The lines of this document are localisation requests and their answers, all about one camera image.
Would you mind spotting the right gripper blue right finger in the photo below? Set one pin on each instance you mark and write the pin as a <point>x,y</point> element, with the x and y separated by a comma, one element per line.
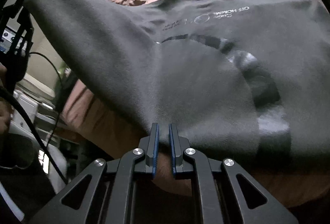
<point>176,151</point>

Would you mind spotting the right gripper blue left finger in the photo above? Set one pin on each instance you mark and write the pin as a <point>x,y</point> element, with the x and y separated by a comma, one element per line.
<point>152,151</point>

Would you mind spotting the dark grey t-shirt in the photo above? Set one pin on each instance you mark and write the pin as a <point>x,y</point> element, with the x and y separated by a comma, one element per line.
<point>241,77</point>

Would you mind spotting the person's left hand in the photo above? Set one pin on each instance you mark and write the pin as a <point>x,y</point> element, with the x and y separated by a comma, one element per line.
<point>5,116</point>

